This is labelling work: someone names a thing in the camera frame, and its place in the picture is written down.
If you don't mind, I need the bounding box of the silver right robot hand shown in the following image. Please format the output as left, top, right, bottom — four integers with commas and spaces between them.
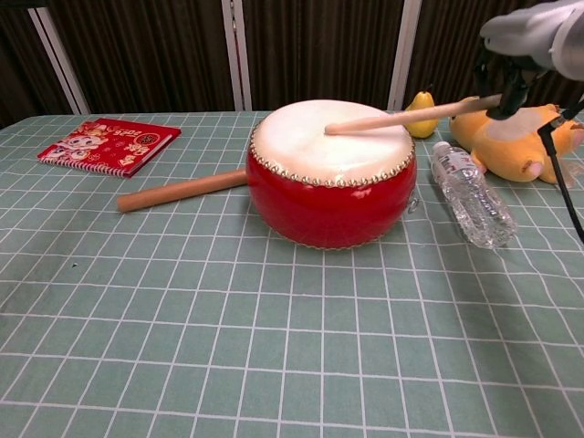
472, 0, 563, 122

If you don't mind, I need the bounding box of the clear plastic water bottle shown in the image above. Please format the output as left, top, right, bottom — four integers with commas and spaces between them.
431, 141, 519, 250

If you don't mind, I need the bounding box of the red drum with white skin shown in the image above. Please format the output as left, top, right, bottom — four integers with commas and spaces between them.
245, 99, 421, 251

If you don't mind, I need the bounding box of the white partition frame post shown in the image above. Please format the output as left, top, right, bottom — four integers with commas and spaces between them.
26, 4, 91, 115
386, 0, 422, 111
221, 0, 253, 111

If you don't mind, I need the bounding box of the thick wooden dowel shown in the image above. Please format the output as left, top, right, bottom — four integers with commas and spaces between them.
116, 168, 250, 214

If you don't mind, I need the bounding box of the red spiral notebook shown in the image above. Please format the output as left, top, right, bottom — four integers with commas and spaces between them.
36, 117, 183, 180

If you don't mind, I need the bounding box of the wooden drumstick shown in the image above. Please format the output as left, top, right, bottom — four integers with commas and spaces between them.
324, 94, 503, 136

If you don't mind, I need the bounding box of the yellow plush toy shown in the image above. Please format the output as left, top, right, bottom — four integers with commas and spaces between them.
449, 95, 584, 191

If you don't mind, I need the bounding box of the black cable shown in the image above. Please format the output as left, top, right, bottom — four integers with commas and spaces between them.
537, 98, 584, 244

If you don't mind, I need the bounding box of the green grid cutting mat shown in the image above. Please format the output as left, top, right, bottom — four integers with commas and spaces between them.
0, 109, 584, 438

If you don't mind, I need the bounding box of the yellow pear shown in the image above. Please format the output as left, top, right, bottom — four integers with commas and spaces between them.
404, 84, 441, 140

